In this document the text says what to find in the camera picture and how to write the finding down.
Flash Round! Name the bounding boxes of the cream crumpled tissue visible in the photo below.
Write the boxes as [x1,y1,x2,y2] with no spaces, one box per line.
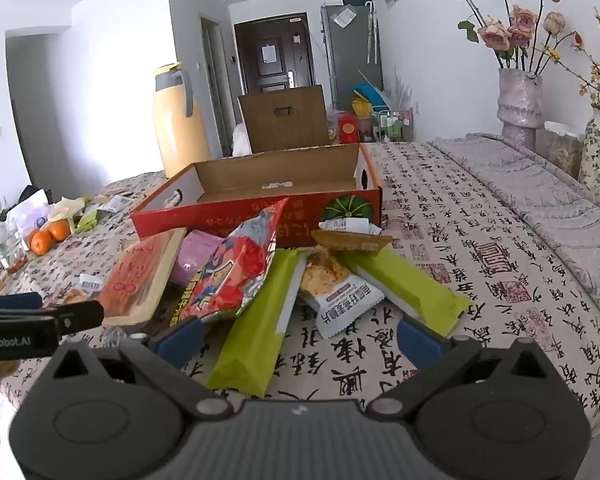
[47,197,89,221]

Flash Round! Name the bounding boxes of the brown-topped snack packet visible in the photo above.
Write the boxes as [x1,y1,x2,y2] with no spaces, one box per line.
[311,219,394,254]

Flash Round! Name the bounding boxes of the pink textured vase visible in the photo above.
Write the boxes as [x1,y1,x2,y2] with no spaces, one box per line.
[497,67,544,151]

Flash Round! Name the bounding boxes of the orange snack box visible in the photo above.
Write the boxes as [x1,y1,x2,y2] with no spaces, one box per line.
[100,227,189,329]

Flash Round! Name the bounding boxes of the dark brown door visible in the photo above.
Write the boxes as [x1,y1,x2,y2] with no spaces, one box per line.
[233,12,317,99]

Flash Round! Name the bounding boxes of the small white wrapper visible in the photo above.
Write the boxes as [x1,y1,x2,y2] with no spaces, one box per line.
[99,194,134,214]

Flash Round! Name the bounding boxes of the red gift box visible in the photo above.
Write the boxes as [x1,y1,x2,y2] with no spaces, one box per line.
[337,112,361,144]

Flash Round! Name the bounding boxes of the floral patterned vase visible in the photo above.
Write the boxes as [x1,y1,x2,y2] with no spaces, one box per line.
[577,110,600,206]

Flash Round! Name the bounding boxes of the clear glass jar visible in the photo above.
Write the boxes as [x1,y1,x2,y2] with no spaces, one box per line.
[0,220,29,274]

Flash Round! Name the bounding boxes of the grey refrigerator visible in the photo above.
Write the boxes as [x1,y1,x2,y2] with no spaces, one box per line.
[320,2,384,111]

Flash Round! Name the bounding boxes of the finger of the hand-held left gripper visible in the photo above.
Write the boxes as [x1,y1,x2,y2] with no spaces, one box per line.
[54,300,105,336]
[0,293,44,312]

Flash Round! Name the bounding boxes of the yellow thermos jug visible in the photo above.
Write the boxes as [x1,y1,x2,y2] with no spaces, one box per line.
[152,62,212,179]

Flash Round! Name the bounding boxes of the white cracker packet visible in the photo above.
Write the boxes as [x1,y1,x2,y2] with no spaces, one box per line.
[299,250,387,339]

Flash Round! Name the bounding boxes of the white plastic bag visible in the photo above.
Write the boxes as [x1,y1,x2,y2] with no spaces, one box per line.
[5,190,51,236]

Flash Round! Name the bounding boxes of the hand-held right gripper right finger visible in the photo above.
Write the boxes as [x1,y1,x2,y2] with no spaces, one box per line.
[367,316,551,423]

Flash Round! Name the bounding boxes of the wire storage cart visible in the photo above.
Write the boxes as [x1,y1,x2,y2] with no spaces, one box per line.
[372,106,416,144]

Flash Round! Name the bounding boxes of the pink snack packet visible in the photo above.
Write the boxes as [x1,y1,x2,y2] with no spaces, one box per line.
[171,230,226,287]

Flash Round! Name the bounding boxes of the red foil snack bag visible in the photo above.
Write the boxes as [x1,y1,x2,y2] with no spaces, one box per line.
[180,197,291,324]

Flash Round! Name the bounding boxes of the red pumpkin-print cardboard box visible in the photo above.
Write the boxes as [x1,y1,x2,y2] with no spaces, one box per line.
[130,142,384,252]

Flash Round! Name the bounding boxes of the black bag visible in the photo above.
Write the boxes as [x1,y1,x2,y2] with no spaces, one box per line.
[0,184,49,221]

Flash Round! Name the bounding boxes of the dried pink roses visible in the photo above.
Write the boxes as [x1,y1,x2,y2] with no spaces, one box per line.
[432,0,584,74]

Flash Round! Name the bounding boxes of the white folded umbrella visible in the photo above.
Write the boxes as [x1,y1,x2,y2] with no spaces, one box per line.
[364,2,381,66]

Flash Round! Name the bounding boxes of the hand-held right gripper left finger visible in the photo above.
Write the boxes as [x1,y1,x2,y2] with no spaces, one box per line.
[52,316,236,423]

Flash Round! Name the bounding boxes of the calligraphy printed tablecloth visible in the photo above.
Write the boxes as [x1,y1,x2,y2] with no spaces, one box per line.
[0,140,600,441]

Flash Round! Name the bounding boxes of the clear food container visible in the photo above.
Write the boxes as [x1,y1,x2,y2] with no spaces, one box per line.
[537,120,586,179]

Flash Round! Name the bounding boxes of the grey patterned folded cloth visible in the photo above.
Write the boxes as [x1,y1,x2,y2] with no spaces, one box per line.
[429,132,600,332]

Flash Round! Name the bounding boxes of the green snack packet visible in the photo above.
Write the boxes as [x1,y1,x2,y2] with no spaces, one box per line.
[207,247,314,397]
[330,247,474,339]

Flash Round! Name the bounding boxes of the small green packet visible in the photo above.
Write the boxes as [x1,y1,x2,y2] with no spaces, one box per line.
[74,207,101,234]

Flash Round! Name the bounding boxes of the blue plastic bin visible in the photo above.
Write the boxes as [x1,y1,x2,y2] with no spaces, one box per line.
[352,82,386,106]

